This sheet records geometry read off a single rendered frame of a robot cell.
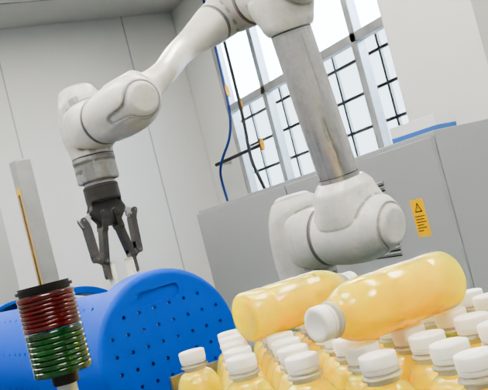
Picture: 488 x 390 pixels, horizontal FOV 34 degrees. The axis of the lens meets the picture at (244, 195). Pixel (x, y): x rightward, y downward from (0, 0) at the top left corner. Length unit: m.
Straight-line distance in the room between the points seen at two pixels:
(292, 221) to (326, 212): 0.14
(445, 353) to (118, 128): 0.94
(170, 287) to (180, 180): 5.77
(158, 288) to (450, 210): 1.69
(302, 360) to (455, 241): 2.11
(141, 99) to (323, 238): 0.64
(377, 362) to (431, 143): 2.20
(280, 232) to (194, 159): 5.30
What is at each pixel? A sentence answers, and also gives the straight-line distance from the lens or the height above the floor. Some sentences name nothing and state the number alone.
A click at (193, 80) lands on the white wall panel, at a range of 7.41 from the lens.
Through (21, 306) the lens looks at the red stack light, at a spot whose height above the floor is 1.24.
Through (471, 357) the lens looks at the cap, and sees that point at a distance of 0.73.
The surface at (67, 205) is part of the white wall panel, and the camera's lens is 6.88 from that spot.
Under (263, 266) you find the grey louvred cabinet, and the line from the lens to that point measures 4.20.
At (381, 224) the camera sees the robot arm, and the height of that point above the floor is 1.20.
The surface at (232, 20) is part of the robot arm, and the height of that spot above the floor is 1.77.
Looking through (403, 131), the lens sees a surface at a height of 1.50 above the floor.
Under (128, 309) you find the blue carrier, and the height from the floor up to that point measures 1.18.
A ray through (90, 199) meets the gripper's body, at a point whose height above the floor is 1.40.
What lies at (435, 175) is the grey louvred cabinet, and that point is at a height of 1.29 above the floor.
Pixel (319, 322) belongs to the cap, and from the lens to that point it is 0.86.
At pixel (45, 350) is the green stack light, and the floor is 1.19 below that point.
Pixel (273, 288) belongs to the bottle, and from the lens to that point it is 1.17.
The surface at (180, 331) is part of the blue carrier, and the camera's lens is 1.48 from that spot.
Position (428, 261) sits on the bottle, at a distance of 0.96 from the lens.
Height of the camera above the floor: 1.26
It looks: 3 degrees up
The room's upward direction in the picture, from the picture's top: 14 degrees counter-clockwise
